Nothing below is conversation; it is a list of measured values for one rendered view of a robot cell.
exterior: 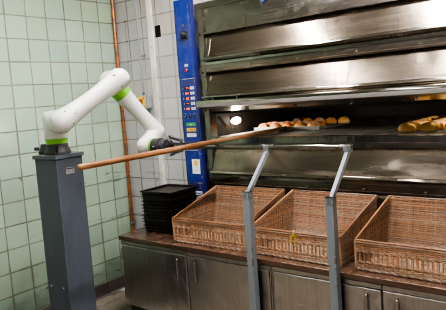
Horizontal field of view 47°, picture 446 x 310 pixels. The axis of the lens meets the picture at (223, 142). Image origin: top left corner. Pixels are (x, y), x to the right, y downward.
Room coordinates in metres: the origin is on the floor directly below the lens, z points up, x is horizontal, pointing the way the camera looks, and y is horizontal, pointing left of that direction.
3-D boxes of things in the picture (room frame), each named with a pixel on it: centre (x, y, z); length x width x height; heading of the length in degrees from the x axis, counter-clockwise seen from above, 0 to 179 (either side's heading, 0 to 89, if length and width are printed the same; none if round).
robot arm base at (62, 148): (2.97, 1.00, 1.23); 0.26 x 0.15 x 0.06; 56
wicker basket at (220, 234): (3.16, -0.01, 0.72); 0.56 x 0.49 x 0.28; 53
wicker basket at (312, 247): (2.80, -0.47, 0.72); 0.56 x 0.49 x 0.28; 51
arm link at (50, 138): (2.93, 0.94, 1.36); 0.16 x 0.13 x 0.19; 30
